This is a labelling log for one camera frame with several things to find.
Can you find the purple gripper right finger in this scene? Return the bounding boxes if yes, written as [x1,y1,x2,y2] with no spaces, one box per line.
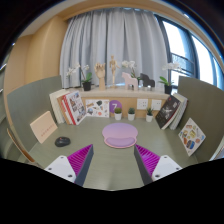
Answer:
[133,143,184,186]

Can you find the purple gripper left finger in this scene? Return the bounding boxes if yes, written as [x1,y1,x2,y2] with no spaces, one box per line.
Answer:
[43,143,95,187]

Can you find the black computer mouse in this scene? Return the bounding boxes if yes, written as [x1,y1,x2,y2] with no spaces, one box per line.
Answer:
[55,137,71,147]

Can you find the purple mouse pad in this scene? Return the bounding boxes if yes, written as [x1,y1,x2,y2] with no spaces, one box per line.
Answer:
[102,123,138,148]

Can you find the small potted plant right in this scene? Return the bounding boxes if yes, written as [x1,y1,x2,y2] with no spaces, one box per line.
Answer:
[146,108,153,122]

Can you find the small potted plant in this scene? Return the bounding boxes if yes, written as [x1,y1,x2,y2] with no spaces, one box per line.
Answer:
[146,108,153,122]
[128,107,135,121]
[114,107,122,120]

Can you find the beige card board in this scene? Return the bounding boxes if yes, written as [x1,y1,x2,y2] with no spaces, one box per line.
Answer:
[30,111,57,143]

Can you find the colourful picture card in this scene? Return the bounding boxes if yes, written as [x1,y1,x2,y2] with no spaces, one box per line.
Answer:
[179,118,206,156]

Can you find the small potted plant middle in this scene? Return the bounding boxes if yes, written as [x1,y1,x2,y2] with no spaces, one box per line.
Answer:
[128,107,135,121]

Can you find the white books behind black book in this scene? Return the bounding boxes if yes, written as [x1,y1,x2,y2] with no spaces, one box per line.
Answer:
[169,93,188,130]

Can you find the small potted plant left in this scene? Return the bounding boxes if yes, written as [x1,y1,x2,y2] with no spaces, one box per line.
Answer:
[114,107,122,120]

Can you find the illustrated white card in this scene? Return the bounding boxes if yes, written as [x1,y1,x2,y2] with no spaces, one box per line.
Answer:
[86,99,110,118]

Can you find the black book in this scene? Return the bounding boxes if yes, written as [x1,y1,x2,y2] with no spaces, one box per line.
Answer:
[155,95,181,130]

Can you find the red illustrated book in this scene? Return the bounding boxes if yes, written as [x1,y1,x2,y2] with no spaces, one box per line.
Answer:
[63,91,86,125]

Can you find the white book stack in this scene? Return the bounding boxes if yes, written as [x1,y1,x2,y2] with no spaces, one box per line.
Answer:
[49,89,68,124]

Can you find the purple round number sign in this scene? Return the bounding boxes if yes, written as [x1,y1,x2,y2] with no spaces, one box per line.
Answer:
[109,100,122,113]

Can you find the white orchid black pot left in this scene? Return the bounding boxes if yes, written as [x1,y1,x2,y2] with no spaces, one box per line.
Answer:
[66,64,92,91]

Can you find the white orchid black pot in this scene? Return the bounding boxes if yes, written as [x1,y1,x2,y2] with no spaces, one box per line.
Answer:
[66,64,92,91]
[159,62,181,95]

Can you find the white orchid black pot right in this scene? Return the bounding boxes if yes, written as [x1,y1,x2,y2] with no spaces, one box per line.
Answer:
[159,62,181,95]

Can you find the pink horse figure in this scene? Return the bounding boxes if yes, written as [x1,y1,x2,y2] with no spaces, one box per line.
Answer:
[122,72,138,91]

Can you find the black horse figure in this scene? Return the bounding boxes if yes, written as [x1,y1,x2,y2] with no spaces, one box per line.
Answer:
[140,73,155,87]

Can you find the wooden hand model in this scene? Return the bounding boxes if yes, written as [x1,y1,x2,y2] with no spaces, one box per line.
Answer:
[94,63,105,91]

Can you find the white orchid centre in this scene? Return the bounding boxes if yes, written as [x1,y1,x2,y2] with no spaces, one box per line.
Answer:
[121,59,142,81]

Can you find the wooden mannequin figure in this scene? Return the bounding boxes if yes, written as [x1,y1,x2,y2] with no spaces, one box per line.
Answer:
[109,56,118,87]

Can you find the grey curtain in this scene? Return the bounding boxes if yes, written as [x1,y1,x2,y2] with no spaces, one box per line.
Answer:
[60,8,167,88]

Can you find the white wall switch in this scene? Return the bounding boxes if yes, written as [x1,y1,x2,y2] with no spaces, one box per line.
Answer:
[151,100,162,110]

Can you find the white wall socket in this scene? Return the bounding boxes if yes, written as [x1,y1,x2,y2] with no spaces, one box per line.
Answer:
[137,99,148,110]

